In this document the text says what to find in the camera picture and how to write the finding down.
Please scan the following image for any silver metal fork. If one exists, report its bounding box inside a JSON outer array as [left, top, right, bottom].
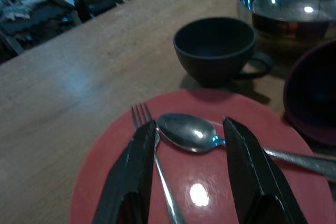
[[130, 102, 186, 224]]

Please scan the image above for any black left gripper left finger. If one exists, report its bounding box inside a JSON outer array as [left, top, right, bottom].
[[93, 120, 158, 224]]

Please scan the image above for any black ceramic cup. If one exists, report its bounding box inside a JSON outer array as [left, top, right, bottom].
[[172, 17, 274, 86]]

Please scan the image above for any red round plate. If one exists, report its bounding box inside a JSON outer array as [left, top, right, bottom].
[[68, 89, 336, 224]]

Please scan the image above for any purple plastic cup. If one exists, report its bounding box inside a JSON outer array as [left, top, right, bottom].
[[282, 39, 336, 146]]

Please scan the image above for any silver metal spoon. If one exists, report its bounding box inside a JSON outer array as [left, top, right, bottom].
[[156, 113, 336, 182]]

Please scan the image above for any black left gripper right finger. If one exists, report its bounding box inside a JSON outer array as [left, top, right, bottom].
[[222, 115, 308, 224]]

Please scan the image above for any shiny steel bowl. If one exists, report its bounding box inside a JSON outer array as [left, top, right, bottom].
[[236, 0, 336, 51]]

